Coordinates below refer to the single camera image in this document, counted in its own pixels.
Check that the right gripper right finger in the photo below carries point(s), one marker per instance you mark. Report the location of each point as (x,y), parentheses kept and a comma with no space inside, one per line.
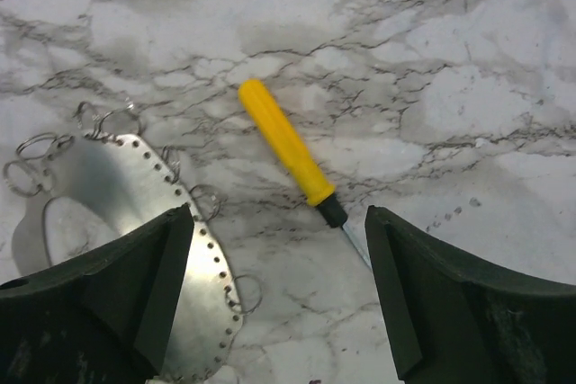
(453,317)

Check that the yellow handled screwdriver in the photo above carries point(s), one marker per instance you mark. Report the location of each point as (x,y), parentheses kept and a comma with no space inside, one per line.
(290,149)

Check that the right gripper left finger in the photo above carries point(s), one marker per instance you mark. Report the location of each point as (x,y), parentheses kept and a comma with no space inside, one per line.
(102,317)

